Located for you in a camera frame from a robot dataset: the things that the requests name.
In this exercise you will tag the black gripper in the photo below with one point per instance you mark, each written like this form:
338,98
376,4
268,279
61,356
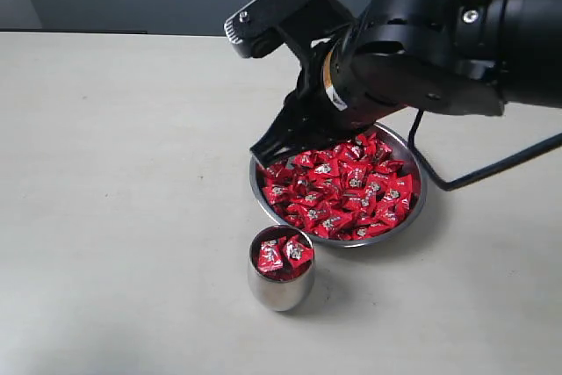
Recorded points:
329,104

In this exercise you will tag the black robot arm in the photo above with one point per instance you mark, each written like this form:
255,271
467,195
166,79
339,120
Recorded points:
450,57

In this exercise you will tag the pile of red wrapped candies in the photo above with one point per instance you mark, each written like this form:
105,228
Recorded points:
342,195

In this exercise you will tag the round steel bowl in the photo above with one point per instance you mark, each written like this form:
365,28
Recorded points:
415,160

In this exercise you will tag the stainless steel cup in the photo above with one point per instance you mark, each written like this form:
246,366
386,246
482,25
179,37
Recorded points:
279,296

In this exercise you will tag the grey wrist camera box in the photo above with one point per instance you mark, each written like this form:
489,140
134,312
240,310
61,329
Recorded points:
261,26

